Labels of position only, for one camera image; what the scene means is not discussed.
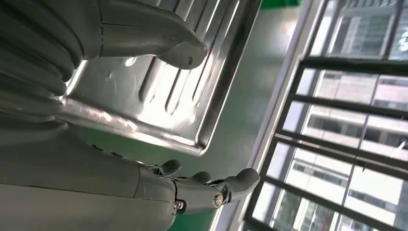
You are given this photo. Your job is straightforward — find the black window frame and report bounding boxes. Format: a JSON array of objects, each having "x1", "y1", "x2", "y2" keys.
[{"x1": 243, "y1": 0, "x2": 408, "y2": 231}]

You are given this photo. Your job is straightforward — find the white window ledge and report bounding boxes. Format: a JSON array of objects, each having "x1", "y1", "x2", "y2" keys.
[{"x1": 210, "y1": 0, "x2": 316, "y2": 231}]

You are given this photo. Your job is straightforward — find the green plastic crate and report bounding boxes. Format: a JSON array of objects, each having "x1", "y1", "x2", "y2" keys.
[{"x1": 261, "y1": 0, "x2": 304, "y2": 9}]

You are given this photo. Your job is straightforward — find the steel scale weighing tray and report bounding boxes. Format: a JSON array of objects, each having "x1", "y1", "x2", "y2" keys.
[{"x1": 59, "y1": 0, "x2": 263, "y2": 157}]

